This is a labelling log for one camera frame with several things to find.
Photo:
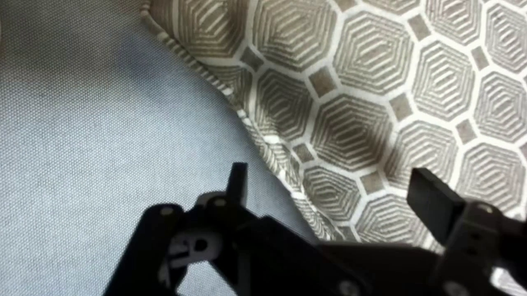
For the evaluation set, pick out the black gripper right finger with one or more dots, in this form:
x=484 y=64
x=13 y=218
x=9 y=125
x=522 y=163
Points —
x=472 y=235

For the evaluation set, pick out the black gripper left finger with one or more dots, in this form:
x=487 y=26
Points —
x=159 y=246

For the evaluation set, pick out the beige octagon pattern pillow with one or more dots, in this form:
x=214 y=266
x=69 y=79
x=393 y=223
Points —
x=385 y=98

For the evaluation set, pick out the light grey couch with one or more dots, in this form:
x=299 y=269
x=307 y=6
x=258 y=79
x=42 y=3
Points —
x=100 y=153

